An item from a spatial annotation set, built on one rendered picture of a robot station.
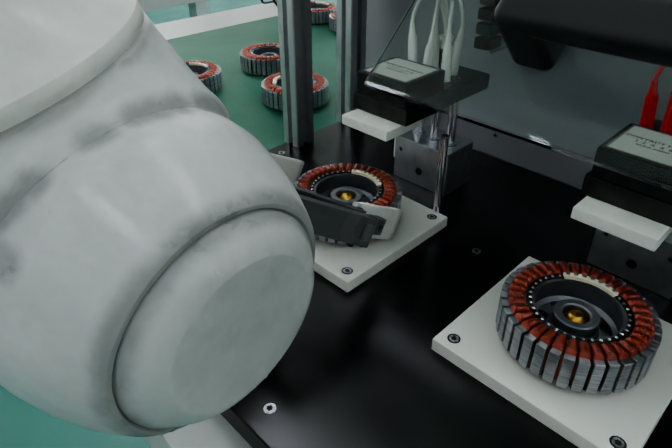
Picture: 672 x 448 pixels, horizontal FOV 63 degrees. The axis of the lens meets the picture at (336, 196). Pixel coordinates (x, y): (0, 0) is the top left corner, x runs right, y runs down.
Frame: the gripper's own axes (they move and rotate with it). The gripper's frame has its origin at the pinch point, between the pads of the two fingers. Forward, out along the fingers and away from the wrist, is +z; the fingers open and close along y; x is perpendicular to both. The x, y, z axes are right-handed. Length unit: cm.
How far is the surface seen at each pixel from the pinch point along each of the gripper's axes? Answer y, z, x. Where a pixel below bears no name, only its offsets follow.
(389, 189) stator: 3.5, 3.2, 2.5
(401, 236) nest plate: 6.4, 3.9, -1.3
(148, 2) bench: -133, 48, 17
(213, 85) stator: -46.1, 16.0, 3.9
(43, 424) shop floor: -70, 19, -83
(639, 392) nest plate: 30.1, 1.7, -2.6
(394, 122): 2.2, 1.7, 8.8
